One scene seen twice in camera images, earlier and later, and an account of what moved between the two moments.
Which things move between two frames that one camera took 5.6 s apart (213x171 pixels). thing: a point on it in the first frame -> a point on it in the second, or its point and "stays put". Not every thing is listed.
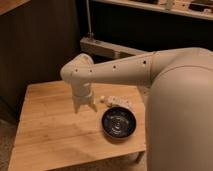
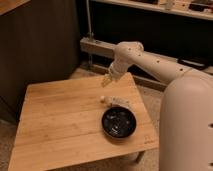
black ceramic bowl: x=118 y=122 stays put
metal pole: x=90 y=33 stays put
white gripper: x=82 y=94 -> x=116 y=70
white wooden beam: x=107 y=48 stays put
